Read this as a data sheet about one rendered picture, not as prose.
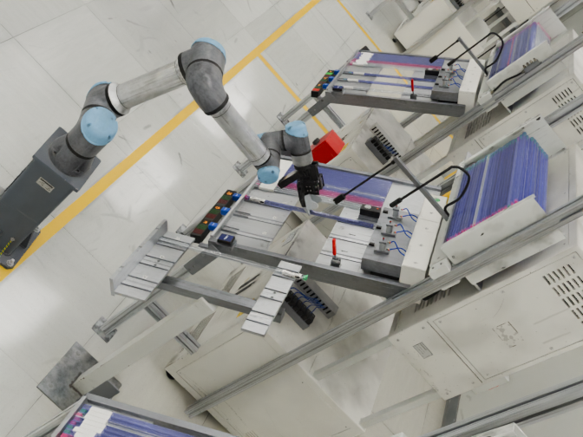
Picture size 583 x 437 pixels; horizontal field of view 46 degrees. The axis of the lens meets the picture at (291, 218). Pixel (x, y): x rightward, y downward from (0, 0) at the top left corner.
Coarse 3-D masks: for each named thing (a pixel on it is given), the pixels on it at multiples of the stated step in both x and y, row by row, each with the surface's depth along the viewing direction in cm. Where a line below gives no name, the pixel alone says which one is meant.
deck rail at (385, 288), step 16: (208, 240) 241; (240, 256) 239; (256, 256) 237; (272, 256) 235; (288, 256) 235; (304, 272) 234; (320, 272) 232; (336, 272) 230; (352, 272) 229; (352, 288) 231; (368, 288) 229; (384, 288) 226; (400, 288) 224
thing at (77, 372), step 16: (192, 304) 215; (208, 304) 213; (160, 320) 231; (176, 320) 221; (192, 320) 218; (144, 336) 230; (160, 336) 227; (80, 352) 267; (128, 352) 237; (144, 352) 234; (64, 368) 259; (80, 368) 264; (96, 368) 248; (112, 368) 244; (48, 384) 251; (64, 384) 256; (80, 384) 255; (96, 384) 252; (64, 400) 253
